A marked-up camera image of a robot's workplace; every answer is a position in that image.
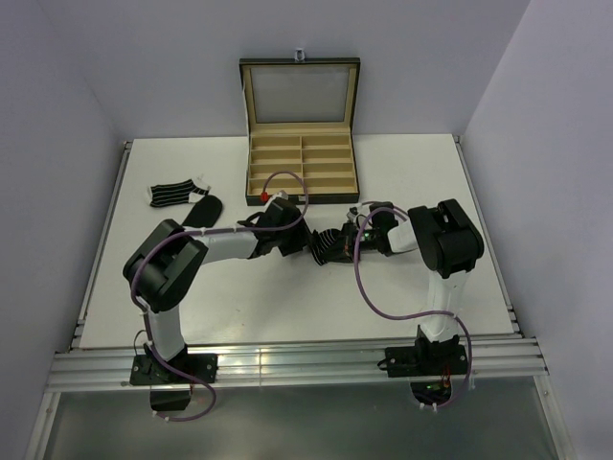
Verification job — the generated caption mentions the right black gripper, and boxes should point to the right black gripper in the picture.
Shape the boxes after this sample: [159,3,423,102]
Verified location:
[321,220,381,263]

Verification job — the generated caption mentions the black sock thin white stripes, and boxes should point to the black sock thin white stripes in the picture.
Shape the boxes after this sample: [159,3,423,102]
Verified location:
[309,229,352,266]

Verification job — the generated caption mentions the plain black sock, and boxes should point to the plain black sock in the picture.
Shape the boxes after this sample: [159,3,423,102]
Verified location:
[182,195,223,228]

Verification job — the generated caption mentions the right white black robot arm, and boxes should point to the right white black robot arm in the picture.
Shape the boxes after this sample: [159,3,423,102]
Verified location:
[352,198,485,374]

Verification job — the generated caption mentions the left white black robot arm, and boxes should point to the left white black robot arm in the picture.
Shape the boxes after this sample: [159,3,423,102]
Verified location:
[123,218,310,382]

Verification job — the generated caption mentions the striped sock with white toe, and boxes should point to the striped sock with white toe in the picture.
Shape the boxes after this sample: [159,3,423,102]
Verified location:
[146,176,211,208]

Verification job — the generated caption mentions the black compartment box beige lining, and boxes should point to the black compartment box beige lining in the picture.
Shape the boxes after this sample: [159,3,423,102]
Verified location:
[238,57,361,206]

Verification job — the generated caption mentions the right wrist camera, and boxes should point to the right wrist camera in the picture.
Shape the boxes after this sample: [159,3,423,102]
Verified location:
[347,201,398,232]

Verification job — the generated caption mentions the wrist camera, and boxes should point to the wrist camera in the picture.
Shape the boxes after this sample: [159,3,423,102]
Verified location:
[257,193,301,228]
[347,201,398,232]

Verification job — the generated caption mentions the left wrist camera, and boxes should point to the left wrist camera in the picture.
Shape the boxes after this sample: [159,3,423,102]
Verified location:
[257,193,301,228]

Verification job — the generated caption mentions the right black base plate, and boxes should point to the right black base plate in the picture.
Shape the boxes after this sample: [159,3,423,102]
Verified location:
[377,340,469,378]

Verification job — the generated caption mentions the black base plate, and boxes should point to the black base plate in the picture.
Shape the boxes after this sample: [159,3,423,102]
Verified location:
[377,340,469,378]
[129,353,218,386]

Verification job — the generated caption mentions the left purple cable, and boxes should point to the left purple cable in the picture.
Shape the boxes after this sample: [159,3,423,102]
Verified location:
[131,171,310,424]

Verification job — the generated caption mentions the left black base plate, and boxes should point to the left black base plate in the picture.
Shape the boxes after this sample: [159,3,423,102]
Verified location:
[129,353,218,386]

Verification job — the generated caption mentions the aluminium rail frame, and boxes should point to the aluminium rail frame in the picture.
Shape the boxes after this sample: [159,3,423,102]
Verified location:
[45,136,550,392]

